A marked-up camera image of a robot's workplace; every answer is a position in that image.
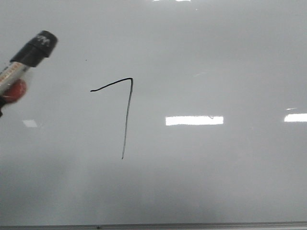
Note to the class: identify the white whiteboard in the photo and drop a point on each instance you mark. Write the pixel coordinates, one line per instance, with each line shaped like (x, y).
(209, 140)

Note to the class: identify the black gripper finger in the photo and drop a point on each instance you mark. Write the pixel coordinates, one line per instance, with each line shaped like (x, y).
(1, 105)

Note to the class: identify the red ball taped to marker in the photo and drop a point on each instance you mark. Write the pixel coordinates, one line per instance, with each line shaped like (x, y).
(15, 92)

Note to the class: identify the white black whiteboard marker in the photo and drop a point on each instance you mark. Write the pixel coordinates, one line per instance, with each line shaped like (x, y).
(29, 56)

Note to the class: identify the black drawn number seven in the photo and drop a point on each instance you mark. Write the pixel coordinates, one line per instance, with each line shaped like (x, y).
(127, 110)

